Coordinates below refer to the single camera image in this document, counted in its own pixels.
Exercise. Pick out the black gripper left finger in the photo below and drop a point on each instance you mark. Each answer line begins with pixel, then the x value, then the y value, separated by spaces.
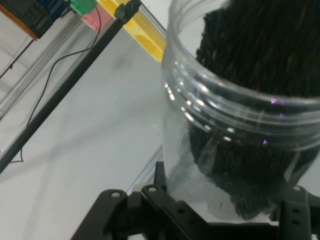
pixel 140 215

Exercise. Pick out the clear plastic jar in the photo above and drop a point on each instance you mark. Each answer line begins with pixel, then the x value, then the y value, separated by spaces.
pixel 180 100

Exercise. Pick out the yellow plastic bin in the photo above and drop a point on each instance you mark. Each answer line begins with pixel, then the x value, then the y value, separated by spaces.
pixel 147 42

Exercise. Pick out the black granules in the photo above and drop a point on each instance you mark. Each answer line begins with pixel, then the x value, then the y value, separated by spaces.
pixel 250 50

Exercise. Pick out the brown wooden shelf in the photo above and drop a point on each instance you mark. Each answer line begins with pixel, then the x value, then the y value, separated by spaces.
pixel 25 15

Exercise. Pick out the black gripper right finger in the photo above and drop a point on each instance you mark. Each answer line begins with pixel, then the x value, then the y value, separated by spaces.
pixel 300 215

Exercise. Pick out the pink box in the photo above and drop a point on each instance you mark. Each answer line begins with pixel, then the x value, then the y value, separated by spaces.
pixel 96 21

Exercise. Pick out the black stand pole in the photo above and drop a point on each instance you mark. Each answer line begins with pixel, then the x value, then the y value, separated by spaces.
pixel 62 87

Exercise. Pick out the green plastic piece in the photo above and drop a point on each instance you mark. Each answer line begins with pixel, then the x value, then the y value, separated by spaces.
pixel 82 7

